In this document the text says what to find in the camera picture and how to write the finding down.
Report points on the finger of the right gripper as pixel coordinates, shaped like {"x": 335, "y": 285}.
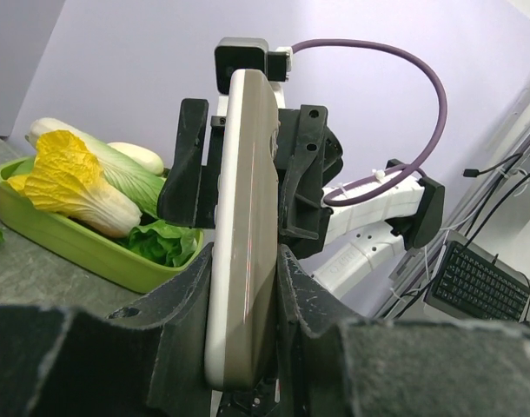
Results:
{"x": 189, "y": 195}

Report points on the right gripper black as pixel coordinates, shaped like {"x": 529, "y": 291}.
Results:
{"x": 275, "y": 164}

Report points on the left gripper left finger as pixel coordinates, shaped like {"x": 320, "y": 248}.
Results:
{"x": 144, "y": 359}

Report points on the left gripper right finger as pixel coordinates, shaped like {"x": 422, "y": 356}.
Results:
{"x": 334, "y": 362}

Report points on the white remote with blue button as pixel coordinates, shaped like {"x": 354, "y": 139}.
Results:
{"x": 240, "y": 334}

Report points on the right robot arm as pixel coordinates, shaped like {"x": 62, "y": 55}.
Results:
{"x": 404, "y": 217}

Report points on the green napa cabbage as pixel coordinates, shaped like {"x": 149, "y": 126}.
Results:
{"x": 135, "y": 171}

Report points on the green lettuce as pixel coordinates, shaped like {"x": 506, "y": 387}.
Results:
{"x": 162, "y": 243}

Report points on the green plastic tray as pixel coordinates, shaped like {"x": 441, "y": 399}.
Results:
{"x": 76, "y": 243}

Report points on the yellow napa cabbage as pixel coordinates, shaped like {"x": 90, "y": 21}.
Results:
{"x": 68, "y": 179}

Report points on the black keyboard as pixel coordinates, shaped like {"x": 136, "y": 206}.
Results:
{"x": 469, "y": 286}

